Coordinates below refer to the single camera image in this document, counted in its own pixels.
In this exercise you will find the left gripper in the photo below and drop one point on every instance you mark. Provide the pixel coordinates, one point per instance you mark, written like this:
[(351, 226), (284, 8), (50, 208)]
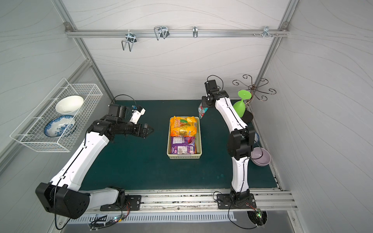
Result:
[(140, 129)]

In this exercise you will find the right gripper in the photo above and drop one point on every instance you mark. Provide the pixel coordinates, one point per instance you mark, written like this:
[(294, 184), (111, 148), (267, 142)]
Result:
[(205, 104)]

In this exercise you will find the mint blossom candy bag front-up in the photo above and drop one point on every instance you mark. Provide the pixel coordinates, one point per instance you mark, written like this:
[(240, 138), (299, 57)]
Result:
[(201, 111)]

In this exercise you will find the yellow orange candy bag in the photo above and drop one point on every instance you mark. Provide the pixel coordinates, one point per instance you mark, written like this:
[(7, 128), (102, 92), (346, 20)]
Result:
[(183, 126)]

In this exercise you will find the purple candy bag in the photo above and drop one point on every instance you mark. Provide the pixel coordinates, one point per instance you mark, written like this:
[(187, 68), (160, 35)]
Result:
[(183, 145)]

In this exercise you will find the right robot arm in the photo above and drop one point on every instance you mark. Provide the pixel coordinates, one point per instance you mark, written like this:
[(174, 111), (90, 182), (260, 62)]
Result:
[(223, 136)]

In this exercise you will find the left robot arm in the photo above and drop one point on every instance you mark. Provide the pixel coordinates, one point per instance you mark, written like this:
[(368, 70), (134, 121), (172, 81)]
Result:
[(61, 195)]

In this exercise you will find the light green plastic basket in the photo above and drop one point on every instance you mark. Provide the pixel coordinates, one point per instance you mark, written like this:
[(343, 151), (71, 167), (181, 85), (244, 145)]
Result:
[(198, 145)]

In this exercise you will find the green plastic wine glass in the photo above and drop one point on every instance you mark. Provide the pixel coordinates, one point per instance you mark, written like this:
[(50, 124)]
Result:
[(240, 106)]

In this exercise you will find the black metal cup stand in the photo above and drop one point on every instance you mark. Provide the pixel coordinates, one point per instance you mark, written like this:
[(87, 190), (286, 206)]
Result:
[(256, 94)]

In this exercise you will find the blue floral small bowl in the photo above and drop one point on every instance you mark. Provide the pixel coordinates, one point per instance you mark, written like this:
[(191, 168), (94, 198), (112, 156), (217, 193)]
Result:
[(256, 138)]

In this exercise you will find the metal single hook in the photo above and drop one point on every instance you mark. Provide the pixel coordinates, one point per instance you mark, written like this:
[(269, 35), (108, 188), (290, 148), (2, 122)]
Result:
[(195, 31)]

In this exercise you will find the lilac bowl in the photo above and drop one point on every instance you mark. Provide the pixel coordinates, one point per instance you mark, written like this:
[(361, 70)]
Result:
[(260, 157)]

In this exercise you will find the metal double hook middle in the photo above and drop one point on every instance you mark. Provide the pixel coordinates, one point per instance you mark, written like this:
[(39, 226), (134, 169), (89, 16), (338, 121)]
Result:
[(161, 32)]

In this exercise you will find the metal double hook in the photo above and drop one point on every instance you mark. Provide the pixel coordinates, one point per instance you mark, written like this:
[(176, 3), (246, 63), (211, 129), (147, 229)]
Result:
[(161, 32), (130, 40)]

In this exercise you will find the white bowl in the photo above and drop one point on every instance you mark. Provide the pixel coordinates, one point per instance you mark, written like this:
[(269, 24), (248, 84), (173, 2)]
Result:
[(69, 105)]

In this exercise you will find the blue floral plate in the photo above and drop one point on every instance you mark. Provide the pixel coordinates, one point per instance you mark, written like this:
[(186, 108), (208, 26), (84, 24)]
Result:
[(60, 126)]

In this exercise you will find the metal hook right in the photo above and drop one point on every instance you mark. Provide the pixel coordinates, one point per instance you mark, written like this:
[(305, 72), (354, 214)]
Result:
[(265, 33)]

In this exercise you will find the metal double hook left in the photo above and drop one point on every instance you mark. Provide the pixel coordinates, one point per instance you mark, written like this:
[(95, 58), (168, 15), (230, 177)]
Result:
[(130, 40)]

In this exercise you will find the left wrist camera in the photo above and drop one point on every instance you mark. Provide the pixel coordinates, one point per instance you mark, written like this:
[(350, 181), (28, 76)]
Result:
[(119, 113)]

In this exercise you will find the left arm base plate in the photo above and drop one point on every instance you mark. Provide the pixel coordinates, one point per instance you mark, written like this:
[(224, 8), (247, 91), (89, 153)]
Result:
[(128, 202)]

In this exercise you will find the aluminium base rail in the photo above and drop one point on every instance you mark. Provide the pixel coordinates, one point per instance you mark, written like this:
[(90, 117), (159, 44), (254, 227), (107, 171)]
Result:
[(210, 200)]

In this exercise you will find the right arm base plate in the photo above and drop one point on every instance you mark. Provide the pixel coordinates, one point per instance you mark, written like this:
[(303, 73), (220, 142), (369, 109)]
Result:
[(228, 201)]

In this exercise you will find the white wire wall basket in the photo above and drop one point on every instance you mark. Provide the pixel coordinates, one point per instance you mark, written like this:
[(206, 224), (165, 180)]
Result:
[(30, 132)]

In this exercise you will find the aluminium top rail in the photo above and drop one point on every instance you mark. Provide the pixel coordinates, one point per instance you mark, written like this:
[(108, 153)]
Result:
[(202, 33)]

